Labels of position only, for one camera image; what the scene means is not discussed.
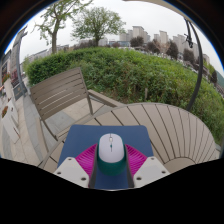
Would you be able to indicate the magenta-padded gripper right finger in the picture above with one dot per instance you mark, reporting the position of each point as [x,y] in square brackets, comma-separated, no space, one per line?
[150,170]

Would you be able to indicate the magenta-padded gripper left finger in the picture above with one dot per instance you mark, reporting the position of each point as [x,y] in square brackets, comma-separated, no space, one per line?
[71,170]

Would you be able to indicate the white and teal computer mouse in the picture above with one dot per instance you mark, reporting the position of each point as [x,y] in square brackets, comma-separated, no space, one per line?
[111,150]

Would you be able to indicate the dark blue mouse pad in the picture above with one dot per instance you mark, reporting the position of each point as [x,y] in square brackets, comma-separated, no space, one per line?
[83,136]

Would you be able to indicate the slatted beige outdoor chair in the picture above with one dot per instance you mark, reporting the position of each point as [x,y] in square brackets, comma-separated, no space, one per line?
[58,91]

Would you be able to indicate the green hedge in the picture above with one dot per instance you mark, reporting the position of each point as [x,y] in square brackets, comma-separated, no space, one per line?
[133,73]

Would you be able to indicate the beige parasol with dark pole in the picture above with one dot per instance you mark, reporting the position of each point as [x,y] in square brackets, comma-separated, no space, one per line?
[201,66]

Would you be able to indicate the thin sparse-leaved tree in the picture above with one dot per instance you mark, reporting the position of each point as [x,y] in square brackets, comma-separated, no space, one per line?
[54,36]

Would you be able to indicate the group of apartment buildings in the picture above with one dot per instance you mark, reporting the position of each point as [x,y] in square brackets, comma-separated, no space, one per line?
[138,31]

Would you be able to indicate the round leafy green tree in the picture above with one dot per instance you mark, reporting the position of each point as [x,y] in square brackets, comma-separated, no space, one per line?
[97,25]

